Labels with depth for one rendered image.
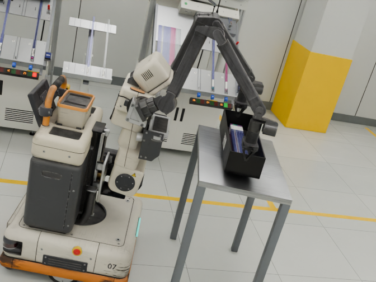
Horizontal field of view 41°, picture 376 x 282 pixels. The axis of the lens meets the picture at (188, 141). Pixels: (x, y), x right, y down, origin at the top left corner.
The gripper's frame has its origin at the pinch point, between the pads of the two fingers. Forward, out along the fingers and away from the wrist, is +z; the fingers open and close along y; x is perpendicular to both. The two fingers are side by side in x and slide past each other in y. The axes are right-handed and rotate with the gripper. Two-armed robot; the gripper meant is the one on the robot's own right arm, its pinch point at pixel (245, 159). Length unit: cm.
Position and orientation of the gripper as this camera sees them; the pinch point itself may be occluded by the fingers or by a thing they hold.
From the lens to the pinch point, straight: 233.9
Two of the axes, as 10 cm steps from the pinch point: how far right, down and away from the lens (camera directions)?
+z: -2.0, 9.0, 3.9
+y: 0.1, -4.0, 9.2
